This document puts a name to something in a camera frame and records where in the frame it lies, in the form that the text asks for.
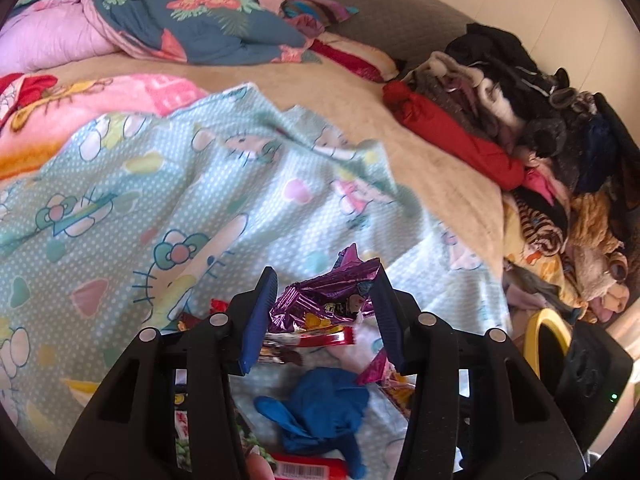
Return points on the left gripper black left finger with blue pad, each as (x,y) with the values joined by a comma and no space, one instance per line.
(127,429)

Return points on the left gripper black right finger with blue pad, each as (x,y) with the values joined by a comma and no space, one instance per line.
(478,410)

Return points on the yellow rimmed trash bin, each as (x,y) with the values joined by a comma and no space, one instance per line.
(546,342)

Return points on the purple foil snack wrapper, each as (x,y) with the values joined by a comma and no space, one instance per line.
(340,296)

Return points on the left hand thumb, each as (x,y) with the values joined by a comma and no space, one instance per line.
(258,468)

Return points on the green cartoon snack wrapper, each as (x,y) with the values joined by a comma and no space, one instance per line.
(181,422)

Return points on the red candy bar wrapper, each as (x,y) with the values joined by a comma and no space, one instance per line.
(286,347)

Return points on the red barcode package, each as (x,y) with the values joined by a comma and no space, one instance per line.
(292,467)

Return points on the blue rubber glove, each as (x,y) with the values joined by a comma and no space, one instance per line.
(323,414)

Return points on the pile of mixed clothes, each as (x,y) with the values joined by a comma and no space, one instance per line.
(572,227)

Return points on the light blue Hello Kitty blanket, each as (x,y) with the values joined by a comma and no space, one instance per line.
(142,218)

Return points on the red garment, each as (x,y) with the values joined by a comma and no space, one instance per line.
(429,121)

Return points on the pink cartoon blanket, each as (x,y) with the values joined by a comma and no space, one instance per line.
(39,115)

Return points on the beige bed cover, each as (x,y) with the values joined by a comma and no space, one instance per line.
(467,202)

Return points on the red and cream pillow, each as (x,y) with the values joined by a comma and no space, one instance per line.
(363,60)

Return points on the blue floral quilt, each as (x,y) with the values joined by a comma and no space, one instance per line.
(40,34)

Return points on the grey headboard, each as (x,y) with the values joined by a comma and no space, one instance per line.
(406,30)

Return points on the striped colourful cloth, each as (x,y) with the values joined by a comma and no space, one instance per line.
(313,17)

